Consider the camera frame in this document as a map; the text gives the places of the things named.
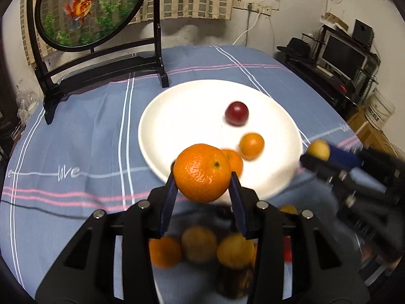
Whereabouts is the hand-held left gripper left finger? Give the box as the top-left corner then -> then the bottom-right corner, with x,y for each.
35,171 -> 179,304

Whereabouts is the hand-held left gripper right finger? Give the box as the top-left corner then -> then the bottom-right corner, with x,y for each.
230,172 -> 371,304

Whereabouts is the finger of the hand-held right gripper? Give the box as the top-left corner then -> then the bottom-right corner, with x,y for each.
327,144 -> 405,181
299,154 -> 396,204

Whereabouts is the pale yellow round fruit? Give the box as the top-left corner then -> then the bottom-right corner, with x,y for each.
308,139 -> 331,161

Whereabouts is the large orange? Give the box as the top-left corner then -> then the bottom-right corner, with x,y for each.
173,143 -> 232,204

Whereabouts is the yellow orange fruit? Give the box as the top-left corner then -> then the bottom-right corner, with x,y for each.
217,233 -> 255,270

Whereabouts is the green orange mandarin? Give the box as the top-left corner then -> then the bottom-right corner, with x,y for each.
181,226 -> 218,264

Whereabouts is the small red fruit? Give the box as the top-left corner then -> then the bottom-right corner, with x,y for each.
282,237 -> 292,262

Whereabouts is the dark brown round fruit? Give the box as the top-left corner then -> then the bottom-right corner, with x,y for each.
217,266 -> 255,300

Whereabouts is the white plate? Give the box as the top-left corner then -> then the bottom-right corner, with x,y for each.
138,79 -> 305,201

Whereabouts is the cardboard box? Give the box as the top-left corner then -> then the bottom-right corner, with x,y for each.
346,108 -> 402,159

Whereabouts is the white plastic bucket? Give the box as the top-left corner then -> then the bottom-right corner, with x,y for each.
364,88 -> 396,130

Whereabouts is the black low cabinet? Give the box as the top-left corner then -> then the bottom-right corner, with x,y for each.
278,54 -> 364,118

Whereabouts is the red plum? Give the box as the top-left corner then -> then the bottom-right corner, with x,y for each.
225,101 -> 249,126

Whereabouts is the computer monitor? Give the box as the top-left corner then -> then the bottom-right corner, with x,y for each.
317,27 -> 369,81

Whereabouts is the blue plaid tablecloth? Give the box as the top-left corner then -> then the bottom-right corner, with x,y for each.
0,45 -> 364,304

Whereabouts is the black hat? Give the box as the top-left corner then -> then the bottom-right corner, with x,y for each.
277,37 -> 317,61

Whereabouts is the black speaker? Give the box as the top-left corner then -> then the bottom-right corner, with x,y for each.
353,19 -> 374,46

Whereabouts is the clear plastic bag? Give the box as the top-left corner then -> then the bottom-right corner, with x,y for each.
14,85 -> 40,124

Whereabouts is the round goldfish screen black stand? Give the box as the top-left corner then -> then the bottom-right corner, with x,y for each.
27,0 -> 170,125

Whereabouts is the black cable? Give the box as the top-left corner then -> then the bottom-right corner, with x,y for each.
0,199 -> 83,220

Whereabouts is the white power cable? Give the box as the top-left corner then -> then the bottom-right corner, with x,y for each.
232,11 -> 263,45

